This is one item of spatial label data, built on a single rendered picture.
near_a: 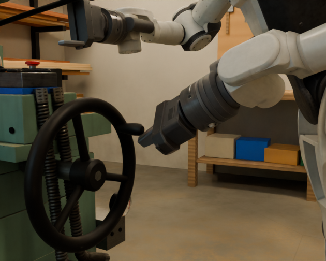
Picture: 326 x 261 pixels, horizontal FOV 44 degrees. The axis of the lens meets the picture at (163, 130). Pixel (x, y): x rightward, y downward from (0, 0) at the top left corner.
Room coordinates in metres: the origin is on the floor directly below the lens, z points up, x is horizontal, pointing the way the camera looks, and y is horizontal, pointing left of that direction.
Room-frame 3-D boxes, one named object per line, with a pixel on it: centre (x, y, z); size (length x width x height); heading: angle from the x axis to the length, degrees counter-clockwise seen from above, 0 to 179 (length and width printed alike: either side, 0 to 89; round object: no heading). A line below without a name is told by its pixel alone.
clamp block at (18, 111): (0.82, 0.27, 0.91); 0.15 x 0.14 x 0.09; 149
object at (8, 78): (0.82, 0.27, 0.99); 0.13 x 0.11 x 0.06; 149
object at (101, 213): (1.07, 0.17, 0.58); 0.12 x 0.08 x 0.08; 59
